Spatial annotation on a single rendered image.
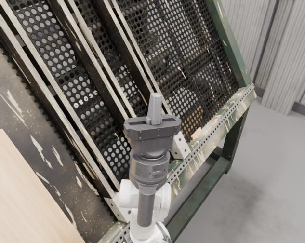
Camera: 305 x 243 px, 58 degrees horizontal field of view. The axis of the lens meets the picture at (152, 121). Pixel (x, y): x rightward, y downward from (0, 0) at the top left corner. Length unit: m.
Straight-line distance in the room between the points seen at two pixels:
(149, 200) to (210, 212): 1.72
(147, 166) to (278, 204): 2.00
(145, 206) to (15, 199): 0.53
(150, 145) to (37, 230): 0.62
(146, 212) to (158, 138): 0.17
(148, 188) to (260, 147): 2.31
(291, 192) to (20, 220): 2.11
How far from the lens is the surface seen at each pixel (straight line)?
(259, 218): 2.39
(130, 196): 0.66
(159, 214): 0.71
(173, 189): 1.36
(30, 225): 1.07
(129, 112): 1.17
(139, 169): 0.59
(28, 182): 1.04
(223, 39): 1.88
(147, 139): 0.56
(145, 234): 0.83
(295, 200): 2.59
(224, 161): 2.40
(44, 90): 1.01
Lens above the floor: 1.98
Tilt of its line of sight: 42 degrees down
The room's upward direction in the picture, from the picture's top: straight up
